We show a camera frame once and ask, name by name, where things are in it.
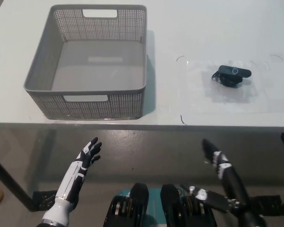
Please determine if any black webcam with cable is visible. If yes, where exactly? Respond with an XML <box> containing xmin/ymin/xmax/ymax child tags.
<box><xmin>212</xmin><ymin>65</ymin><xmax>252</xmax><ymax>87</ymax></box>

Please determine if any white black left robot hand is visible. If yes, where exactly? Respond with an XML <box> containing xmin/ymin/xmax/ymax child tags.
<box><xmin>54</xmin><ymin>137</ymin><xmax>103</xmax><ymax>210</ymax></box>

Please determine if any black teal robot torso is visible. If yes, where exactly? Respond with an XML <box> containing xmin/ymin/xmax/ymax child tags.
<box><xmin>103</xmin><ymin>182</ymin><xmax>228</xmax><ymax>227</ymax></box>

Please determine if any black table foot plate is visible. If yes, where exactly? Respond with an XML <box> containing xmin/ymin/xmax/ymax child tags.
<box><xmin>248</xmin><ymin>195</ymin><xmax>283</xmax><ymax>214</ymax></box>
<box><xmin>32</xmin><ymin>189</ymin><xmax>62</xmax><ymax>211</ymax></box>

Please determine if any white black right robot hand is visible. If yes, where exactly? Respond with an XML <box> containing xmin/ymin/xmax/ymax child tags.
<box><xmin>202</xmin><ymin>138</ymin><xmax>233</xmax><ymax>180</ymax></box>

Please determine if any grey perforated plastic basket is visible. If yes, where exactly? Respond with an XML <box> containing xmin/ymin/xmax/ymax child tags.
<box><xmin>23</xmin><ymin>4</ymin><xmax>148</xmax><ymax>120</ymax></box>

